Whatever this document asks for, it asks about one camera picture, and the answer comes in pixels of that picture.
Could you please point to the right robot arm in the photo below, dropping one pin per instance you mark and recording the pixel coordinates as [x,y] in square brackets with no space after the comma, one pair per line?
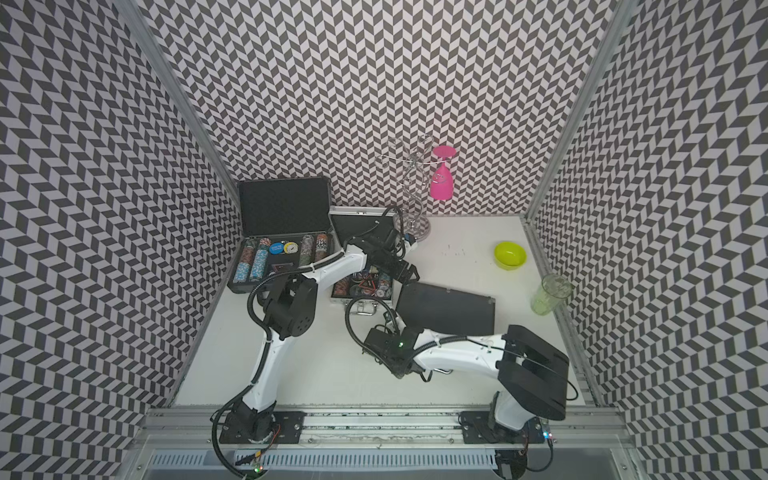
[532,375]

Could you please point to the large black poker case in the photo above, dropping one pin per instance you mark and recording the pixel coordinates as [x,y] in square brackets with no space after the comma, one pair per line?
[281,221]

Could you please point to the small silver poker case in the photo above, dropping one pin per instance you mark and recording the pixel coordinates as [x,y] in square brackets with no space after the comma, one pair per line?
[371,282]

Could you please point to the chrome wire glass rack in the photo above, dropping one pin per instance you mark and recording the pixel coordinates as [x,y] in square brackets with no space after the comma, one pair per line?
[412,159]

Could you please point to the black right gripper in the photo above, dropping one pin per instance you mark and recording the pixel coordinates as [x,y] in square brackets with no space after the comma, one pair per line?
[395,370]

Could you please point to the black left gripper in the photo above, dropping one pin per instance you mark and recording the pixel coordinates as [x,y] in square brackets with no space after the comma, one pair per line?
[403,266]

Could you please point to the pink wine glass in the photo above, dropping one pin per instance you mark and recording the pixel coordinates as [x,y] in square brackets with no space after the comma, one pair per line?
[441,187]

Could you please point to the lime green bowl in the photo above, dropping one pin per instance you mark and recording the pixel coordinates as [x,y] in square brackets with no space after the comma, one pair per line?
[509,255]

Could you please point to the black carbon poker case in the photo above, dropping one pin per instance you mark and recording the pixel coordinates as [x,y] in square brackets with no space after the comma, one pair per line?
[446,310]

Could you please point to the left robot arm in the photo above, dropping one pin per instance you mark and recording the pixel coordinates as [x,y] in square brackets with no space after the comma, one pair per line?
[284,305]

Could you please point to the green translucent cup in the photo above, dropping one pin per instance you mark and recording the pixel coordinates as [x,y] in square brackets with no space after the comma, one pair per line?
[553,290]

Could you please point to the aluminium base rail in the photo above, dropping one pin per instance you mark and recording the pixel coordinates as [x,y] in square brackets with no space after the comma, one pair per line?
[439,427]

